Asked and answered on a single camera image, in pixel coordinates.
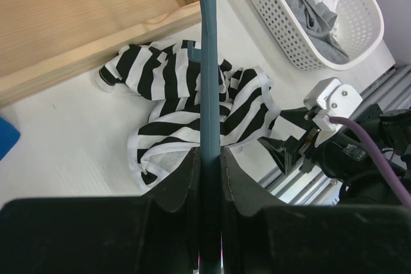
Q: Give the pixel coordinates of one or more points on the blue tank top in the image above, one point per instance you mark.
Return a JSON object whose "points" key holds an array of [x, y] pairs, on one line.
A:
{"points": [[9, 136]]}

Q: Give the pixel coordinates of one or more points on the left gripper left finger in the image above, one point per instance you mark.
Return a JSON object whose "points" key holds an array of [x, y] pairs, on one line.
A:
{"points": [[169, 231]]}

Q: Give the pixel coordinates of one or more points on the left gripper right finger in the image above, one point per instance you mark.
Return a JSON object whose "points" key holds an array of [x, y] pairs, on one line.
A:
{"points": [[245, 228]]}

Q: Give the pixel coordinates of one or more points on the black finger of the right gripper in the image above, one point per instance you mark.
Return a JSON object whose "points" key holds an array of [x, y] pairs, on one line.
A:
{"points": [[275, 149]]}

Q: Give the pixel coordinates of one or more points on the grey garment in basket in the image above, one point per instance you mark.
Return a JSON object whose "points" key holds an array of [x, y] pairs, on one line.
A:
{"points": [[317, 30]]}

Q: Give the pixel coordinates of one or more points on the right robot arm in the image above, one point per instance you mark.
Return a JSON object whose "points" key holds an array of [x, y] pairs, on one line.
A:
{"points": [[370, 155]]}

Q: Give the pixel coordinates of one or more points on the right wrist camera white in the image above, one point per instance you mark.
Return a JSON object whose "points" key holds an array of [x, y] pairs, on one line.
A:
{"points": [[334, 99]]}

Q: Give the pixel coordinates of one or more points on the white perforated laundry basket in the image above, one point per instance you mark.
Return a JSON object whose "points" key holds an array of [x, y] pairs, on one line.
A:
{"points": [[360, 29]]}

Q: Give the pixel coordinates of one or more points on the wooden clothes rack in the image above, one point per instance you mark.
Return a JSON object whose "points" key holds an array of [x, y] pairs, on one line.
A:
{"points": [[45, 42]]}

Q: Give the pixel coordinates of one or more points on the grey-blue hanger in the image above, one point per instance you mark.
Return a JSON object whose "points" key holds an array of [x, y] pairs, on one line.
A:
{"points": [[210, 149]]}

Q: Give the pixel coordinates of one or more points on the black white striped tank top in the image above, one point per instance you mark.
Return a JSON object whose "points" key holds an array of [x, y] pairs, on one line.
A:
{"points": [[163, 73]]}

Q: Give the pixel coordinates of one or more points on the aluminium mounting rail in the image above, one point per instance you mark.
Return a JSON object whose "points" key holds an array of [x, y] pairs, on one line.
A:
{"points": [[391, 92]]}

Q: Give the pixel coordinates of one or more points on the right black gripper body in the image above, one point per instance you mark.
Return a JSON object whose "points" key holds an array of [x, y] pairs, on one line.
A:
{"points": [[338, 157]]}

